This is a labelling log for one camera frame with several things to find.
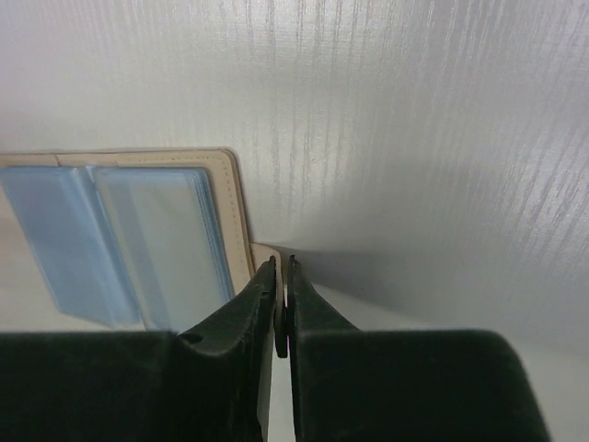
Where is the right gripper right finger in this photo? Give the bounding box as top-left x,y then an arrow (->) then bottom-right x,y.
286,259 -> 549,441

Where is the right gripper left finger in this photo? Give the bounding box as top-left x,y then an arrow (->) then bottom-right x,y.
1,260 -> 276,441

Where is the beige card holder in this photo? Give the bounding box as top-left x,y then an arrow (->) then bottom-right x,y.
1,148 -> 280,332

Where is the black credit card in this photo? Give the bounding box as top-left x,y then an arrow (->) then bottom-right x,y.
273,298 -> 289,358

